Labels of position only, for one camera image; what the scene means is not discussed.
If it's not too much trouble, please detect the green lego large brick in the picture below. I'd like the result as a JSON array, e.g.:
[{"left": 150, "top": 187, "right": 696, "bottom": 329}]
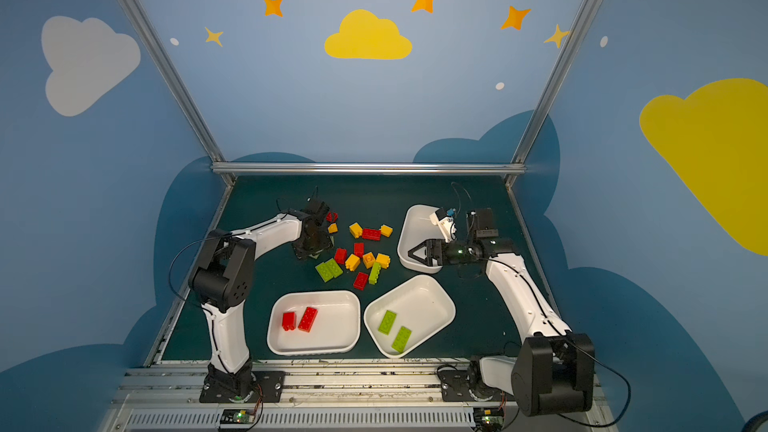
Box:
[{"left": 315, "top": 259, "right": 343, "bottom": 283}]

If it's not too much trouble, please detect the green lego brick long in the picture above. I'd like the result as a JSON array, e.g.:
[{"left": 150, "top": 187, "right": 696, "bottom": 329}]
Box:
[{"left": 378, "top": 310, "right": 397, "bottom": 335}]

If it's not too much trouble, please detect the red lego brick long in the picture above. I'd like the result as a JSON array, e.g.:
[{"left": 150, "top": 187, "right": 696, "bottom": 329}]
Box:
[{"left": 298, "top": 307, "right": 318, "bottom": 333}]

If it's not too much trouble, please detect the red lego brick small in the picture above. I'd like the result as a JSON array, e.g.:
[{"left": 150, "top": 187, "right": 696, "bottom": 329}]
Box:
[{"left": 281, "top": 311, "right": 296, "bottom": 332}]

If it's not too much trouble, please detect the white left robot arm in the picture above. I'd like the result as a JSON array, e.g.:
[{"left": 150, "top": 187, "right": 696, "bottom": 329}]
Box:
[{"left": 188, "top": 198, "right": 332, "bottom": 403}]

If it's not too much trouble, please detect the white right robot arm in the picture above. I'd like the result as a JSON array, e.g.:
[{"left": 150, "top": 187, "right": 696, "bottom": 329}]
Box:
[{"left": 397, "top": 205, "right": 595, "bottom": 417}]

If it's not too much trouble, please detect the white tray far right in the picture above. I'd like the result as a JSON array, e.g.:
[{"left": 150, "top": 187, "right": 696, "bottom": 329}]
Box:
[{"left": 397, "top": 205, "right": 444, "bottom": 274}]

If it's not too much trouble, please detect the white tray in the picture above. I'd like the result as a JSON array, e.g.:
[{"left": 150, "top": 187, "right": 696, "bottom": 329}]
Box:
[
  {"left": 397, "top": 205, "right": 444, "bottom": 274},
  {"left": 363, "top": 274, "right": 456, "bottom": 359},
  {"left": 266, "top": 290, "right": 361, "bottom": 356}
]

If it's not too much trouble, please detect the red lego brick centre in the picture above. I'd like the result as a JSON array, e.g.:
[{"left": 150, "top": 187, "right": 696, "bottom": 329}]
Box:
[{"left": 334, "top": 248, "right": 348, "bottom": 266}]

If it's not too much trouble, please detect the yellow lego brick right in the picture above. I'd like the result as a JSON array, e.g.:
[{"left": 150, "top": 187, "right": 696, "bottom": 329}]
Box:
[{"left": 375, "top": 253, "right": 391, "bottom": 269}]

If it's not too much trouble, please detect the yellow lego brick upper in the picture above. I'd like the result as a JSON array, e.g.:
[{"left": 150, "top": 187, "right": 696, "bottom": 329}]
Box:
[{"left": 349, "top": 223, "right": 363, "bottom": 239}]

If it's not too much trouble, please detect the yellow lego brick centre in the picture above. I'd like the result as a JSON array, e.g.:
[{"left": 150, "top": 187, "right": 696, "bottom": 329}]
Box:
[{"left": 345, "top": 254, "right": 361, "bottom": 272}]

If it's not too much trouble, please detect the red lego small centre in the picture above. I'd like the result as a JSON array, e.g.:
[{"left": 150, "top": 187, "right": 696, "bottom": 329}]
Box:
[{"left": 353, "top": 242, "right": 365, "bottom": 258}]

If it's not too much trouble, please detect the red lego brick upper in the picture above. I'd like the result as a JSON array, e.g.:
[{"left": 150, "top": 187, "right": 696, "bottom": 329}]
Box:
[{"left": 361, "top": 228, "right": 382, "bottom": 241}]

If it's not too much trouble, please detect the white tray middle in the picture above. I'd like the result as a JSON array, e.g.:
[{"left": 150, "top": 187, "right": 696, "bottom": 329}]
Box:
[{"left": 363, "top": 274, "right": 456, "bottom": 359}]

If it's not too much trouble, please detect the yellow lego hollow brick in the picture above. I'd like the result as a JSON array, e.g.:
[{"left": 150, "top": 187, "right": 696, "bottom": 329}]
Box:
[{"left": 362, "top": 252, "right": 376, "bottom": 269}]

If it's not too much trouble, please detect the red lego brick lower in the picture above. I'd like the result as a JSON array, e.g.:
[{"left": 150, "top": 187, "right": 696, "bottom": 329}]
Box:
[{"left": 353, "top": 272, "right": 369, "bottom": 291}]

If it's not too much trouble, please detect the white tray left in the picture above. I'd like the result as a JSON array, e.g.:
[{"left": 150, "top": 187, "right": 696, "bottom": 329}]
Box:
[{"left": 266, "top": 290, "right": 361, "bottom": 356}]

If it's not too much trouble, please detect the right controller board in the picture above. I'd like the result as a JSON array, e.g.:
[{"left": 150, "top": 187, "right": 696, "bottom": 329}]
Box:
[{"left": 472, "top": 408, "right": 506, "bottom": 432}]

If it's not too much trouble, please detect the controller board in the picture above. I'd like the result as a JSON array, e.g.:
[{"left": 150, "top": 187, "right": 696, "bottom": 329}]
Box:
[
  {"left": 218, "top": 409, "right": 256, "bottom": 429},
  {"left": 472, "top": 408, "right": 506, "bottom": 432}
]

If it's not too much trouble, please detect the left controller board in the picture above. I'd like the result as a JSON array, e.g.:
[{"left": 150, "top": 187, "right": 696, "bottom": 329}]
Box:
[{"left": 218, "top": 409, "right": 256, "bottom": 429}]

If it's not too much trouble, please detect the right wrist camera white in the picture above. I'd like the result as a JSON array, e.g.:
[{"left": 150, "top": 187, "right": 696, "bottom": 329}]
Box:
[{"left": 429, "top": 208, "right": 456, "bottom": 243}]

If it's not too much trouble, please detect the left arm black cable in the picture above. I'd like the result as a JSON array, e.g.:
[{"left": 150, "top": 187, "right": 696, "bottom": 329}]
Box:
[{"left": 167, "top": 236, "right": 211, "bottom": 302}]

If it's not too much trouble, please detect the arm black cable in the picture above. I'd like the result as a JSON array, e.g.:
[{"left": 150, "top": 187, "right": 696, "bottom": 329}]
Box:
[
  {"left": 554, "top": 338, "right": 632, "bottom": 429},
  {"left": 167, "top": 236, "right": 211, "bottom": 302}
]

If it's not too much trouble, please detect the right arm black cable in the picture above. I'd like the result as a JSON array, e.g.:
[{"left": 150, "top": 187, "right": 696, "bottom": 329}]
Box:
[{"left": 554, "top": 338, "right": 632, "bottom": 429}]

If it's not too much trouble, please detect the aluminium frame back crossbar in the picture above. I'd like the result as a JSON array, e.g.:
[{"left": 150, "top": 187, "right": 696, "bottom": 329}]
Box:
[{"left": 211, "top": 162, "right": 526, "bottom": 176}]

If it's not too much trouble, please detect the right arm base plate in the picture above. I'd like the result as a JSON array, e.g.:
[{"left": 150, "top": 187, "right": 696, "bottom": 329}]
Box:
[{"left": 436, "top": 367, "right": 502, "bottom": 402}]

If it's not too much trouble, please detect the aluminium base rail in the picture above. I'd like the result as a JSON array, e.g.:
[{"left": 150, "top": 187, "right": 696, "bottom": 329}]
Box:
[{"left": 99, "top": 358, "right": 618, "bottom": 431}]

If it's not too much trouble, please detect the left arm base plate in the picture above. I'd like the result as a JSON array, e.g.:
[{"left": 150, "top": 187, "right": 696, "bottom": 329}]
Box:
[{"left": 199, "top": 371, "right": 286, "bottom": 404}]

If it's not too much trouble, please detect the aluminium frame post left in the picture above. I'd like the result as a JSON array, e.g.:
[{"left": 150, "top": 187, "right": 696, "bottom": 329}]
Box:
[{"left": 117, "top": 0, "right": 225, "bottom": 165}]

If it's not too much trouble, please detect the aluminium frame post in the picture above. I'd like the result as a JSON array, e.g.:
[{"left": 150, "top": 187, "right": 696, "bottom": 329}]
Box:
[
  {"left": 117, "top": 0, "right": 225, "bottom": 165},
  {"left": 505, "top": 0, "right": 603, "bottom": 193}
]

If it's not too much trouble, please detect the aluminium frame post right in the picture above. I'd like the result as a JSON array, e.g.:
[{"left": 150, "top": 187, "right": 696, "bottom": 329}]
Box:
[{"left": 505, "top": 0, "right": 603, "bottom": 193}]

